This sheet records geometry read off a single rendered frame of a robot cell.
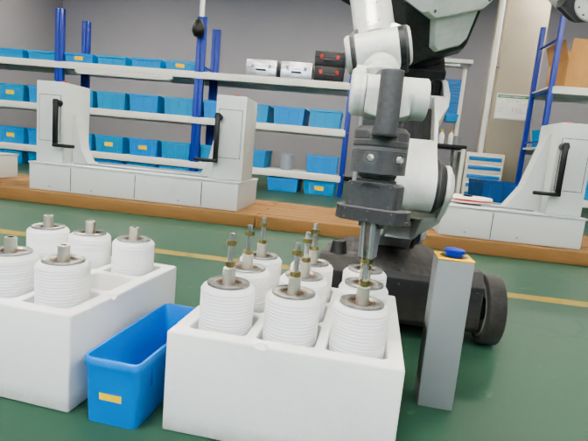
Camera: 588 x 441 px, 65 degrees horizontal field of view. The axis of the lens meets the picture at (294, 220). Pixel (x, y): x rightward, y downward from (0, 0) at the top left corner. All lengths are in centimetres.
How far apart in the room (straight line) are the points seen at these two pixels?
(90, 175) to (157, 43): 716
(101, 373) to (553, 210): 271
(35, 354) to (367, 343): 58
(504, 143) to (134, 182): 542
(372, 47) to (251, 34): 876
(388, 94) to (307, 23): 889
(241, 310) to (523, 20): 698
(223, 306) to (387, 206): 32
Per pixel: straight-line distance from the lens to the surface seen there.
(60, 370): 94
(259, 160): 558
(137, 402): 88
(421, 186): 119
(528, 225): 302
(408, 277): 131
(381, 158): 72
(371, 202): 74
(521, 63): 740
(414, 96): 74
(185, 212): 296
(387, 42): 97
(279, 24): 964
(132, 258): 112
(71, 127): 356
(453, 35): 134
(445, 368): 102
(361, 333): 77
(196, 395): 84
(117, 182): 322
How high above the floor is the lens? 49
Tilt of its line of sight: 9 degrees down
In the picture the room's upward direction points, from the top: 5 degrees clockwise
